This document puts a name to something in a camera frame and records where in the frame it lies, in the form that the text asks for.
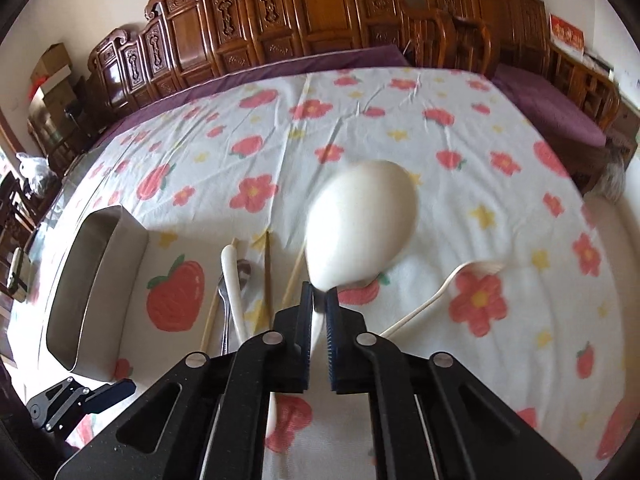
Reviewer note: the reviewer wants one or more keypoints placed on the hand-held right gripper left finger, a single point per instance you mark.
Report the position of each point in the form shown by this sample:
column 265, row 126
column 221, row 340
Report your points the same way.
column 295, row 350

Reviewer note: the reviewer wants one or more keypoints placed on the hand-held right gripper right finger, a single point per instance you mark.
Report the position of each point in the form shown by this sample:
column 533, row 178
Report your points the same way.
column 336, row 355

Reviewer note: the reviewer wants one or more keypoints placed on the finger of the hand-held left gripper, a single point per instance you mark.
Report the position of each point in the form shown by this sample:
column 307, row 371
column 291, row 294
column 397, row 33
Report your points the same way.
column 107, row 395

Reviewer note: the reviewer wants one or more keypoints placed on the white plastic spoon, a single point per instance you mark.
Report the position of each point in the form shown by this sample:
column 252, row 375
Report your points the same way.
column 360, row 220
column 232, row 285

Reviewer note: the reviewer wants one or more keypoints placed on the white rectangular utensil container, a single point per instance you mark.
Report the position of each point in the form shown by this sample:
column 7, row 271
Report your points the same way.
column 127, row 270

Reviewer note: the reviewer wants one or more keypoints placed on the dark brown chopstick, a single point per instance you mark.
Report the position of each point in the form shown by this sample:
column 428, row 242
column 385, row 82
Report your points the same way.
column 268, row 270

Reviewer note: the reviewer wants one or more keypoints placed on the light wooden chopstick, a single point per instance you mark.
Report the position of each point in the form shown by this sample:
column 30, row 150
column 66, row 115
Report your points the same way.
column 210, row 322

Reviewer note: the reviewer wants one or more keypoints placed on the metal spoon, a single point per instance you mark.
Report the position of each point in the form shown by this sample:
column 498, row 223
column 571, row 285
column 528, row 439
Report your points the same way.
column 245, row 272

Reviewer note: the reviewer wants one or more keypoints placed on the white plastic fork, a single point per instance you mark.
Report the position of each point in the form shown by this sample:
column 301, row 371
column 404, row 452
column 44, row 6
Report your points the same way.
column 477, row 265

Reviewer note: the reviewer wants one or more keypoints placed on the dark wooden chair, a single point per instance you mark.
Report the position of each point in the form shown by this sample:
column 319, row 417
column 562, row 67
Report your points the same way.
column 15, row 210

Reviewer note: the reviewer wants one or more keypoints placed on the white plastic bag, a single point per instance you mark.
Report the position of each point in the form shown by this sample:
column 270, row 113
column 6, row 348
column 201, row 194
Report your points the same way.
column 32, row 172

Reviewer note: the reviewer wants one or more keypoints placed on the long purple seat cushion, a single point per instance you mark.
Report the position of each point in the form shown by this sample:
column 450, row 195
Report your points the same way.
column 325, row 60

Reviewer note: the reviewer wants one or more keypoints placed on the cardboard box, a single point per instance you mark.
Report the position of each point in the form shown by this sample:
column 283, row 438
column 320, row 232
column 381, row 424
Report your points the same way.
column 52, row 62
column 50, row 97

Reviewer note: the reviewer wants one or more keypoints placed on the grey fluffy duster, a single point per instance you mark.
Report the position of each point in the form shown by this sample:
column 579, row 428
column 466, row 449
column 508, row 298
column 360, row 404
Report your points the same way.
column 610, row 175

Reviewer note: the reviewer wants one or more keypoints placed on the short purple seat cushion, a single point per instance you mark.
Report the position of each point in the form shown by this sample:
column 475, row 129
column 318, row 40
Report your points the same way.
column 550, row 105

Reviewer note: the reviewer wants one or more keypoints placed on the long carved wooden bench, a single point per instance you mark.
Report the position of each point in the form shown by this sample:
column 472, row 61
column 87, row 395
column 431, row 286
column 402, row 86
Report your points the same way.
column 325, row 10

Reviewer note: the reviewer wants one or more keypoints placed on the short carved wooden bench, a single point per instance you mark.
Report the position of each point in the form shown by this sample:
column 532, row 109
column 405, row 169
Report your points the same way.
column 500, row 0

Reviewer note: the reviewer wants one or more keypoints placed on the white box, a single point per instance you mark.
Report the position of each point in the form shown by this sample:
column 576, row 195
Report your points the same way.
column 600, row 62

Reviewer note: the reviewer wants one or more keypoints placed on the red box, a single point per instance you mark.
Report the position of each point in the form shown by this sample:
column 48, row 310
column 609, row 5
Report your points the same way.
column 567, row 35

